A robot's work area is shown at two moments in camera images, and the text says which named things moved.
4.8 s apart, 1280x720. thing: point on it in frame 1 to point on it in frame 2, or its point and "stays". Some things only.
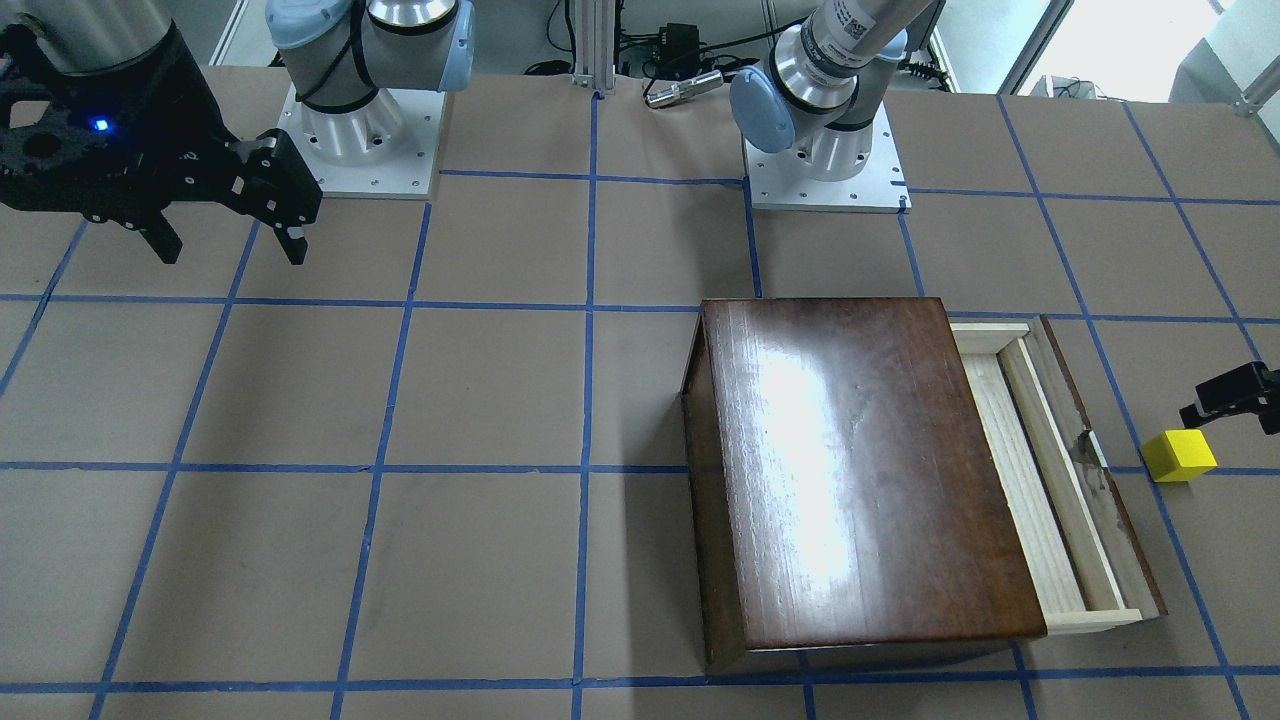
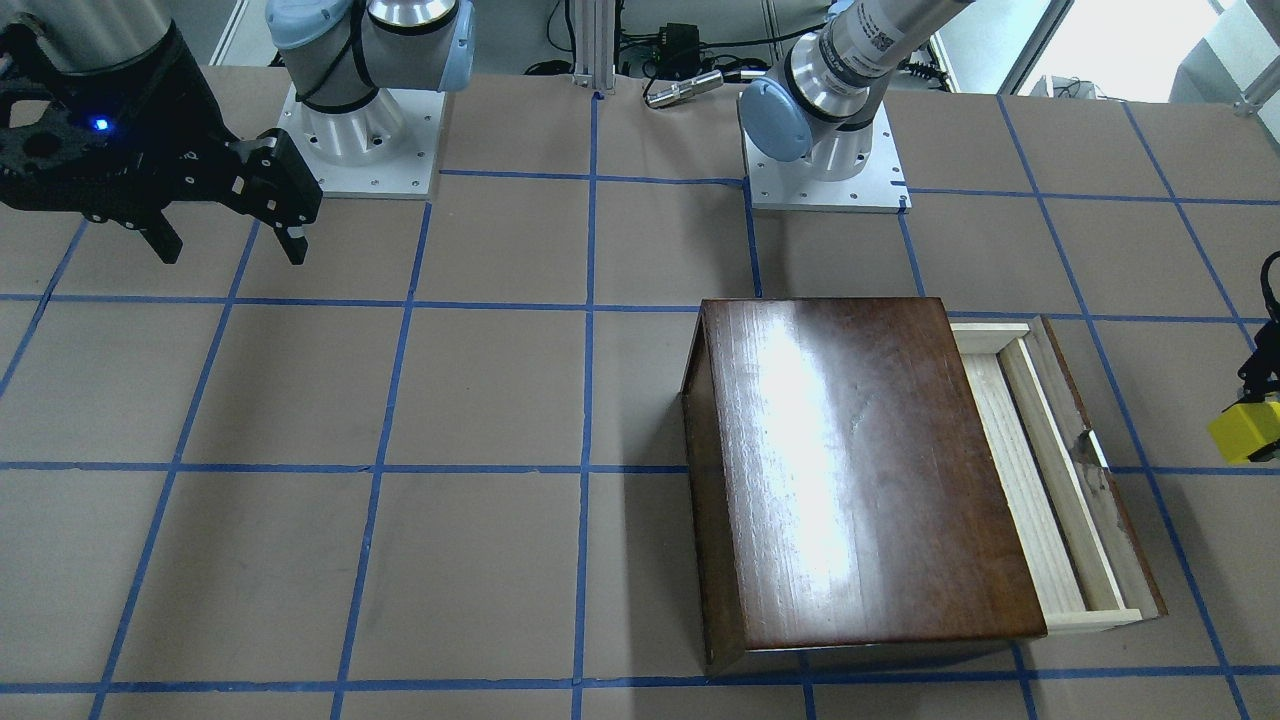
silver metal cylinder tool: x=684 y=89 stays
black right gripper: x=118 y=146 stays
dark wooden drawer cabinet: x=851 y=498 stays
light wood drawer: x=1085 y=563 stays
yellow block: x=1178 y=456 to x=1246 y=428
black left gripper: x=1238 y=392 to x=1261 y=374
